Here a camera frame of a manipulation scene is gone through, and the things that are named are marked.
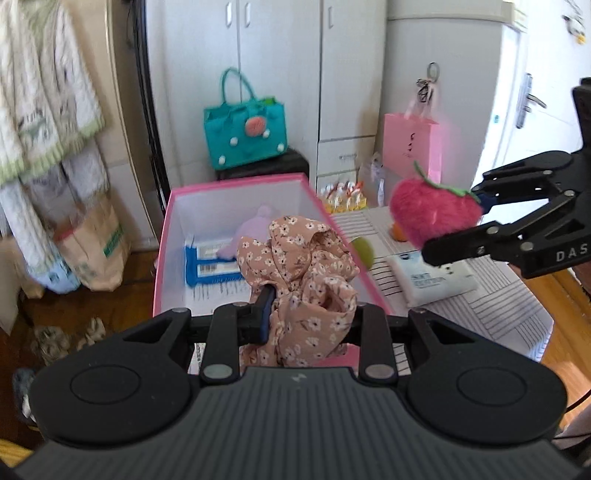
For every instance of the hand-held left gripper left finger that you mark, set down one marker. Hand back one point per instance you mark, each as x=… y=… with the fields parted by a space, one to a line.
x=263 y=309

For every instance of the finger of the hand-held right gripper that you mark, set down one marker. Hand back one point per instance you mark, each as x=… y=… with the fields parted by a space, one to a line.
x=521 y=177
x=471 y=244

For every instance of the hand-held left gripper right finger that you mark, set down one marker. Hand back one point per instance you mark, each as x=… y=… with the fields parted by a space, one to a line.
x=371 y=332

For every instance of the floral fabric scrunchie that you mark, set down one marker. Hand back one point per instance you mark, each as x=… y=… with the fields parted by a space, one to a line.
x=300 y=277

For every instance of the pink strawberry plush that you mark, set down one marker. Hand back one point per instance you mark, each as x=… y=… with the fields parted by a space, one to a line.
x=429 y=212

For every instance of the white wet wipes packet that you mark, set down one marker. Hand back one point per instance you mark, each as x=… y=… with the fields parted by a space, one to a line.
x=429 y=279

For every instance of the blue wet wipes packet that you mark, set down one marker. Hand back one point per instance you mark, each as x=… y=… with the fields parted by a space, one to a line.
x=212 y=270

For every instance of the purple plush toy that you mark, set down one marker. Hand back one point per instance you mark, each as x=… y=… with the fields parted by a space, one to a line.
x=254 y=230

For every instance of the green ball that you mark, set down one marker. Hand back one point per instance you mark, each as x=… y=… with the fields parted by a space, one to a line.
x=364 y=251

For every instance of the pink storage box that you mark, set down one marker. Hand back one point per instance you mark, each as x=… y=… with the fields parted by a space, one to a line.
x=207 y=217

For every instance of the striped tablecloth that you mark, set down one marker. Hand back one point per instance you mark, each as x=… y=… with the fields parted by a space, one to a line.
x=498 y=314

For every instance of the pink paper bag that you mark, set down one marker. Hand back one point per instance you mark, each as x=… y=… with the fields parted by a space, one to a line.
x=411 y=143

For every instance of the clear plastic bag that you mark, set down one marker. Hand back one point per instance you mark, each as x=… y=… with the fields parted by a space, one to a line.
x=375 y=177

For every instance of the white door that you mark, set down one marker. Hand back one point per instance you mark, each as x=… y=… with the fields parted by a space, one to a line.
x=549 y=55

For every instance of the pack of yellow drink bottles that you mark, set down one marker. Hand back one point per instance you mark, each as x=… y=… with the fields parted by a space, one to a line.
x=344 y=196

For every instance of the black suitcase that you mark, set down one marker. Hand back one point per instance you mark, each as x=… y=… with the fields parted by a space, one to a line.
x=277 y=166

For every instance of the teal felt tote bag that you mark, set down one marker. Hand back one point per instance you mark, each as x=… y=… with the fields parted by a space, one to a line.
x=244 y=138

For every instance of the brown paper bag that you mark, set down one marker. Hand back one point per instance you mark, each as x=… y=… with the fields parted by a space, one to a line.
x=92 y=249

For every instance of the fluffy slippers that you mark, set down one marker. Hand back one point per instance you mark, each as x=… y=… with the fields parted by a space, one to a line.
x=64 y=339

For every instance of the black clothes rack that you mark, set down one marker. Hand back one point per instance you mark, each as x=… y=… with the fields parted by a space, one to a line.
x=150 y=115

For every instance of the grey three-door wardrobe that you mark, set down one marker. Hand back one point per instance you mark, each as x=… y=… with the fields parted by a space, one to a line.
x=286 y=69

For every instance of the white fluffy cardigan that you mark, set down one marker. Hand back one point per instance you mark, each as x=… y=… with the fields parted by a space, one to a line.
x=46 y=92

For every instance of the wall switch box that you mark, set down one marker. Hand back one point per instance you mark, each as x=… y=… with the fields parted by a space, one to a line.
x=517 y=14

